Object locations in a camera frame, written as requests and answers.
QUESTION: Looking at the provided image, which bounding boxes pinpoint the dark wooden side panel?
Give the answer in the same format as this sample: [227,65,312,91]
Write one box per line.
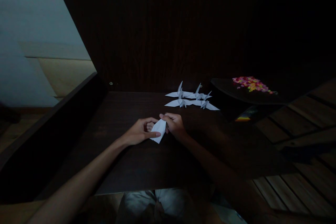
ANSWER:
[0,71,107,205]

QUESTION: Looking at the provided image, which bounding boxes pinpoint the white origami crane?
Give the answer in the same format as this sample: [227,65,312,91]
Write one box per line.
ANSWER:
[164,80,195,98]
[194,91,221,111]
[164,97,195,109]
[184,82,211,101]

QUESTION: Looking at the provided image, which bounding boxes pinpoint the black box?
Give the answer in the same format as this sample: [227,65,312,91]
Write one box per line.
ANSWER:
[210,76,287,123]

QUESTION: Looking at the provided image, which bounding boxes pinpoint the person's right fingers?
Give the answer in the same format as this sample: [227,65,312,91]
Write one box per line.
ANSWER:
[164,119,175,134]

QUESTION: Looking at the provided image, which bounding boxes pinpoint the pile of colourful paper bits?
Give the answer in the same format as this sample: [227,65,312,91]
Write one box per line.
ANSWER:
[232,76,274,94]

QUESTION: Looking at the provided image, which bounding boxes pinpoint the wooden slatted bench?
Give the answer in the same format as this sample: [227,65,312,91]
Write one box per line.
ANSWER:
[251,78,336,224]

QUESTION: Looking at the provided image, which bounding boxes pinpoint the person's left fingers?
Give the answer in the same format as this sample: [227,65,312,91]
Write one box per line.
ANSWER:
[143,118,159,132]

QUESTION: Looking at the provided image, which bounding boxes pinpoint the person's left hand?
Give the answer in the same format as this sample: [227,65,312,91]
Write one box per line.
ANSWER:
[127,118,161,146]

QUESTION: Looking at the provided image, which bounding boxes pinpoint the beige cardboard sheets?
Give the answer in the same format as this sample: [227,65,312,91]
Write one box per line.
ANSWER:
[19,41,96,99]

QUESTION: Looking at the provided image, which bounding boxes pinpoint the person's right hand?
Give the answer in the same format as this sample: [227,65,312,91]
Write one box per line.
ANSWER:
[159,112,188,140]

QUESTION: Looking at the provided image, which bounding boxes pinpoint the person's legs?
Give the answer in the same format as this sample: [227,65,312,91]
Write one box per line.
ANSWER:
[121,188,203,224]

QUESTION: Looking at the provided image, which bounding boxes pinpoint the dark wooden back panel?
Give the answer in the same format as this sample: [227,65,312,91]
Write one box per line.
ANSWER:
[50,0,275,94]

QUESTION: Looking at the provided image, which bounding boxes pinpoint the stack of coloured paper sheets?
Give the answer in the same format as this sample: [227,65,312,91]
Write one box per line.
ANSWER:
[234,105,260,122]

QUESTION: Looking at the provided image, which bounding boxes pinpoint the white paper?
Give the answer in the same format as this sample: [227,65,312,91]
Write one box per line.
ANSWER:
[148,118,169,145]

